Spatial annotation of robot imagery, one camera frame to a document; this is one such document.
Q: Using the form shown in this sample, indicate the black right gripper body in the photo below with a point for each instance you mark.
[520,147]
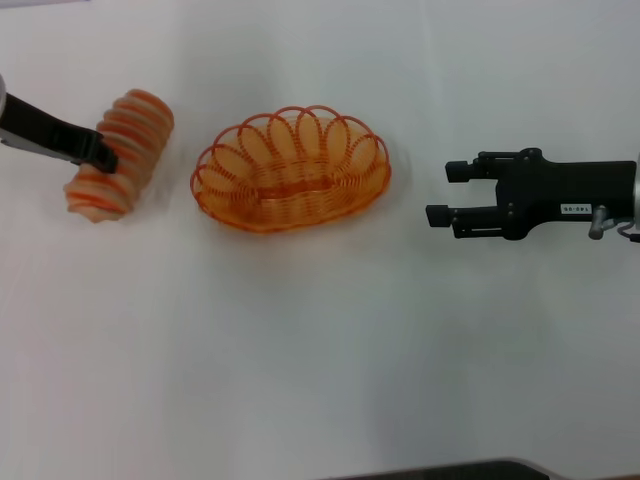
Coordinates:
[560,192]

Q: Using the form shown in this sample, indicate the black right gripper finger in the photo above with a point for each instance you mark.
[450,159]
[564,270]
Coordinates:
[457,171]
[437,215]

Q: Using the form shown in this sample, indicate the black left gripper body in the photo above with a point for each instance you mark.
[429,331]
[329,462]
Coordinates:
[45,132]

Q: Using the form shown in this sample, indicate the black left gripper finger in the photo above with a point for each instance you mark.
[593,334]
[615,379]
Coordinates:
[106,161]

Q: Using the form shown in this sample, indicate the orange striped bread loaf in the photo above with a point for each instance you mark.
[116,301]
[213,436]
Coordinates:
[140,130]

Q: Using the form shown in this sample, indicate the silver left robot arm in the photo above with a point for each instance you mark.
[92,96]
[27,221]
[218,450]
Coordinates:
[2,100]

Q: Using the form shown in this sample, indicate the dark robot torso edge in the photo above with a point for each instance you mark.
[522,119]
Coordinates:
[450,472]

